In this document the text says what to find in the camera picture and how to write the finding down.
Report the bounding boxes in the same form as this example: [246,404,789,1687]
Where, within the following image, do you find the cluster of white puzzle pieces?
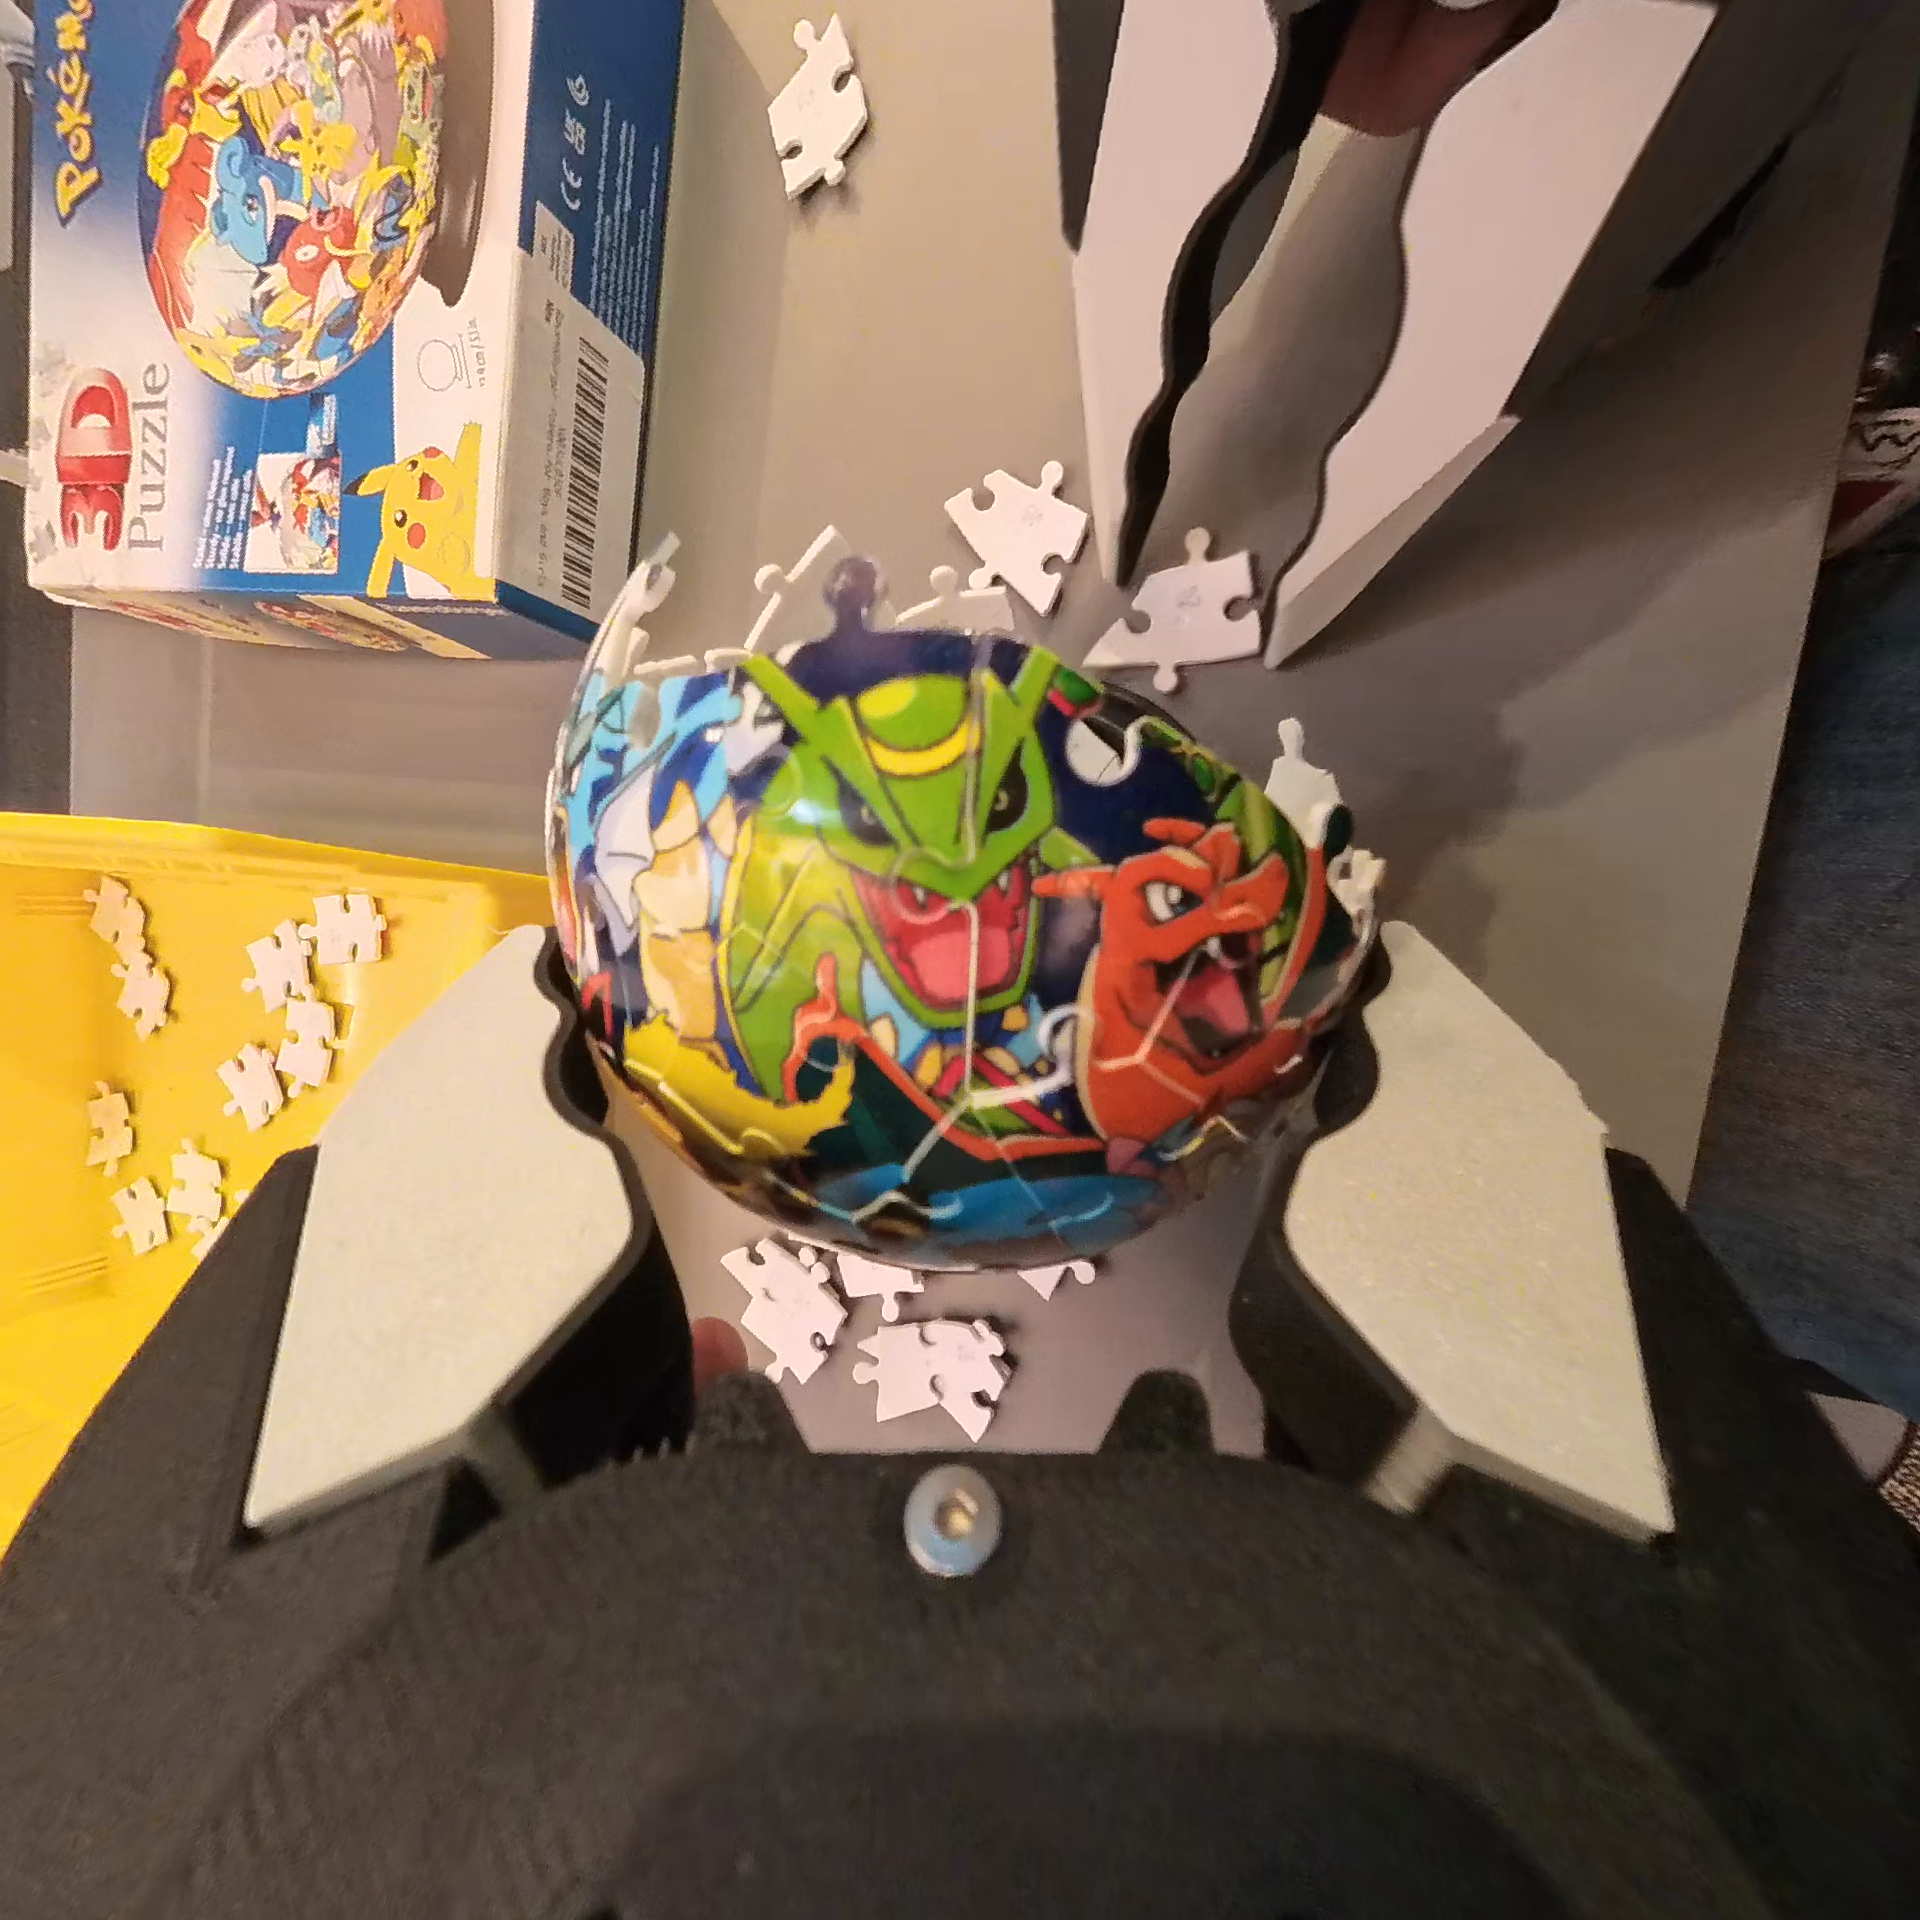
[719,1232,1097,1448]

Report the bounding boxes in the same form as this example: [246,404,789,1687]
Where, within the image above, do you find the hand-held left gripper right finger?
[1232,919,1677,1544]

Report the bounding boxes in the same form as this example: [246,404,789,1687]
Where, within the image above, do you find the single white puzzle piece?
[766,15,871,198]
[944,462,1089,618]
[1083,529,1259,696]

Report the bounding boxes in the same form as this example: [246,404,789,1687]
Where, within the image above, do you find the person's red printed shoe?
[1818,349,1920,566]

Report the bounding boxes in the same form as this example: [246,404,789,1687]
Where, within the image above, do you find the colourful puzzle ball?
[548,527,1383,1272]

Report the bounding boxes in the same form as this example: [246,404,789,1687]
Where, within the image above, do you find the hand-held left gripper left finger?
[238,921,691,1535]

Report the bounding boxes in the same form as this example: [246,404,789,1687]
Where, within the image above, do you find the scattered white puzzle pieces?
[82,877,390,1259]

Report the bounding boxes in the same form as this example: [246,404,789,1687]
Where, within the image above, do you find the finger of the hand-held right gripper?
[1263,0,1725,672]
[1058,0,1323,588]

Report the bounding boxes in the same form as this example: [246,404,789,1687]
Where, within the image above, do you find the yellow plastic tray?
[0,810,558,1549]

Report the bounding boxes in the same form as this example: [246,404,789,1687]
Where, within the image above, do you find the blue puzzle box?
[21,0,689,662]

